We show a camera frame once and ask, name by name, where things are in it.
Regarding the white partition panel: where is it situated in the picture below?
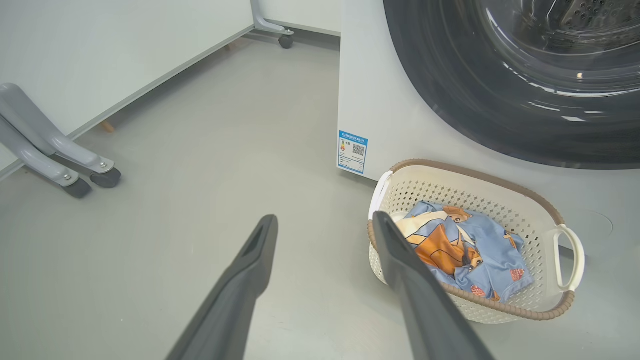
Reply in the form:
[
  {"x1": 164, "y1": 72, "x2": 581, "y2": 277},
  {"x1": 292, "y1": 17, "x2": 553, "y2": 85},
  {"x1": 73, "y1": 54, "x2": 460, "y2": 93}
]
[
  {"x1": 0, "y1": 0, "x2": 255, "y2": 183},
  {"x1": 257, "y1": 0, "x2": 342, "y2": 37}
]

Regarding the blue energy label sticker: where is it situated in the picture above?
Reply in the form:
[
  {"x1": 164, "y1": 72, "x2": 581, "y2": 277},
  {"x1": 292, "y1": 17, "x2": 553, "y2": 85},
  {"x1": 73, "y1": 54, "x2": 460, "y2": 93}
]
[{"x1": 337, "y1": 130, "x2": 369, "y2": 176}]

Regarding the blue cream cartoon shirt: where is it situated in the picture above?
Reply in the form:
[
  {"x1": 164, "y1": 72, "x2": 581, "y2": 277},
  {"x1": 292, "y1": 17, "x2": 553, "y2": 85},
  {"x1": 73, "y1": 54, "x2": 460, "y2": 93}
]
[{"x1": 395, "y1": 201, "x2": 486, "y2": 281}]

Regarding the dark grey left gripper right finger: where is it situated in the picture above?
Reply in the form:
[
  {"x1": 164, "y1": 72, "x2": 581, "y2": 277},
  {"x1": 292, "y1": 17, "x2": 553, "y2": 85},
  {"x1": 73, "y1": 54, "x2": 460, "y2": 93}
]
[{"x1": 372, "y1": 211, "x2": 496, "y2": 360}]

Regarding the blue cartoon print garment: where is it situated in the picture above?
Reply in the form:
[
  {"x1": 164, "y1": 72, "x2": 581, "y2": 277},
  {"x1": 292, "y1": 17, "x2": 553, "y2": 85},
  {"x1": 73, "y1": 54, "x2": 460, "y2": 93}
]
[{"x1": 450, "y1": 210, "x2": 535, "y2": 303}]

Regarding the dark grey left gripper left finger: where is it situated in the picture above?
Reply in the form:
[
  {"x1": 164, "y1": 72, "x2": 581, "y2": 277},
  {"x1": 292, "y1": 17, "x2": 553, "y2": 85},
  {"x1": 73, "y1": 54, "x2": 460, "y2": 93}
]
[{"x1": 166, "y1": 214, "x2": 279, "y2": 360}]

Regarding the grey caster stand leg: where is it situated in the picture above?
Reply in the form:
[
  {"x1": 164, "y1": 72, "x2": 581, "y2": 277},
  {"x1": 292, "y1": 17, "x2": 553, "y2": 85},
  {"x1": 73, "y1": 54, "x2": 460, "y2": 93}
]
[
  {"x1": 0, "y1": 82, "x2": 122, "y2": 189},
  {"x1": 0, "y1": 115, "x2": 93, "y2": 199},
  {"x1": 250, "y1": 0, "x2": 296, "y2": 49}
]

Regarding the white front-load washing machine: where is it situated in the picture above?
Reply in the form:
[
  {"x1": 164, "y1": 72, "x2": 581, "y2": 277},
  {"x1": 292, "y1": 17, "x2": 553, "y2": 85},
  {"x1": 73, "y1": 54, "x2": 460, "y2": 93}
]
[{"x1": 337, "y1": 0, "x2": 640, "y2": 276}]

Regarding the cream perforated laundry basket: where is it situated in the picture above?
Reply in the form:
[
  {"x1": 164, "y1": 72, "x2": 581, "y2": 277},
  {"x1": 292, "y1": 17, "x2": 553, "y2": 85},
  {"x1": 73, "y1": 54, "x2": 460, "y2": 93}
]
[{"x1": 367, "y1": 159, "x2": 586, "y2": 325}]

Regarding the black glass washing machine door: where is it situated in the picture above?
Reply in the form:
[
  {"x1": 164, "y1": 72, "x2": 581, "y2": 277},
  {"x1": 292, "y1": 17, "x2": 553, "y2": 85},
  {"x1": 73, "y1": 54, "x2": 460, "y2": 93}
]
[{"x1": 382, "y1": 0, "x2": 640, "y2": 171}]

